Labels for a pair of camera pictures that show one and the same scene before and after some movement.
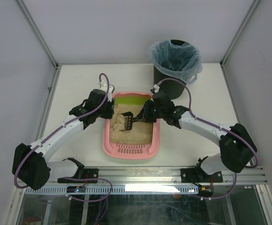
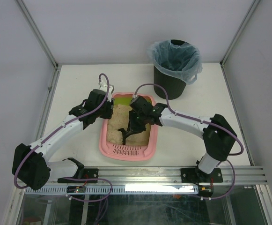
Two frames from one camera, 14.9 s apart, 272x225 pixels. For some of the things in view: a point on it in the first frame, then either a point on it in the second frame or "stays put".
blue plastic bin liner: (183, 62) stays put
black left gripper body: (110, 108) stays put
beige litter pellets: (142, 132) stays put
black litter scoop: (128, 120) → (126, 134)
